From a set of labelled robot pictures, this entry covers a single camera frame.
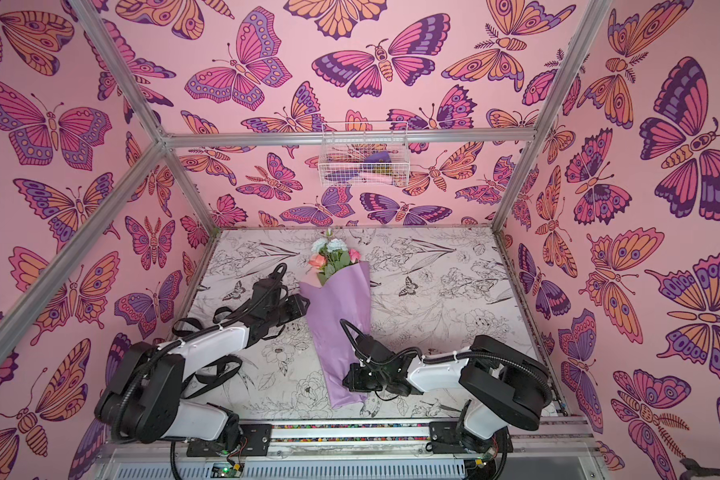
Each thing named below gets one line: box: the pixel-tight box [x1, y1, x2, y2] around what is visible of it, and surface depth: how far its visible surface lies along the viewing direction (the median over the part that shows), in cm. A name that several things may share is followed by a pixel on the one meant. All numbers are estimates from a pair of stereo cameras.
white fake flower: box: [310, 228, 349, 259], surface depth 105 cm
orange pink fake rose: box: [308, 254, 328, 269], surface depth 108 cm
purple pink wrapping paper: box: [299, 260, 372, 409], surface depth 93 cm
